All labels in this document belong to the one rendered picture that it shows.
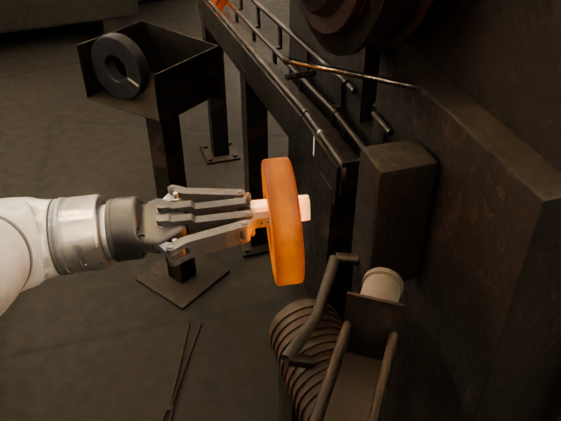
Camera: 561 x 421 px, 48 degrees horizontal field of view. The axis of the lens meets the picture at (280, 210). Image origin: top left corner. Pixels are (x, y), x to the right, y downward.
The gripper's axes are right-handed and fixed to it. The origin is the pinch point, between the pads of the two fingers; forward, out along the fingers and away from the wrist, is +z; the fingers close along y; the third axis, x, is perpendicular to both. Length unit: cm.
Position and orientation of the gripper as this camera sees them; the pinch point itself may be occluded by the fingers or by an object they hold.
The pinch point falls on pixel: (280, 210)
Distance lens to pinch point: 74.8
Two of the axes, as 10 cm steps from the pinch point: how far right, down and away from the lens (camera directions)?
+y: 1.2, 6.1, -7.8
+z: 9.9, -1.2, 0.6
